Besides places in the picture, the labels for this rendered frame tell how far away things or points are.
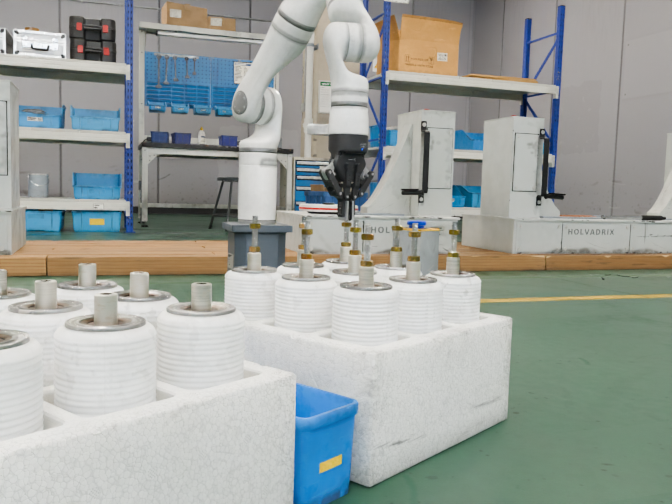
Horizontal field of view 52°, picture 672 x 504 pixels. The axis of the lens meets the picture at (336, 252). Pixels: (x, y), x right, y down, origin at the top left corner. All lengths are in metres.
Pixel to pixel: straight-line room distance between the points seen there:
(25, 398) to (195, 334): 0.19
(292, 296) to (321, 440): 0.25
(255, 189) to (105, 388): 1.03
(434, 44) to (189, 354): 5.98
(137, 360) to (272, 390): 0.16
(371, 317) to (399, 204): 2.64
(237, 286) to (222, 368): 0.37
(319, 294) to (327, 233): 2.25
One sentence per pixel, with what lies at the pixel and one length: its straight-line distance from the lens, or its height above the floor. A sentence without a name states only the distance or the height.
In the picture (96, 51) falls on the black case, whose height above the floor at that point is 1.40.
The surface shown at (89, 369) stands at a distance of 0.68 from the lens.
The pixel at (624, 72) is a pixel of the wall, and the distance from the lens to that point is 8.21.
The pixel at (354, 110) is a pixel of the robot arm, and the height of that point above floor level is 0.53.
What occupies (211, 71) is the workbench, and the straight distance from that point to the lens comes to 7.23.
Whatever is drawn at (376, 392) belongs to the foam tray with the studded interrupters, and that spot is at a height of 0.13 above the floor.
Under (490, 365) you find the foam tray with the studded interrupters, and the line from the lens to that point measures 1.17.
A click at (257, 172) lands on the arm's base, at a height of 0.42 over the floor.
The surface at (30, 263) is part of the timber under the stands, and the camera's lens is 3.06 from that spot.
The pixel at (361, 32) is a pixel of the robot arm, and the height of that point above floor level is 0.67.
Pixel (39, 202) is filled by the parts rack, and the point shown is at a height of 0.22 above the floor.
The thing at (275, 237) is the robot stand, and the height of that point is 0.27.
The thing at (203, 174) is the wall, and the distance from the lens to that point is 9.54.
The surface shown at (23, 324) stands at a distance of 0.78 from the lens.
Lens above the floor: 0.39
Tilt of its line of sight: 5 degrees down
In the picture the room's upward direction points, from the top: 2 degrees clockwise
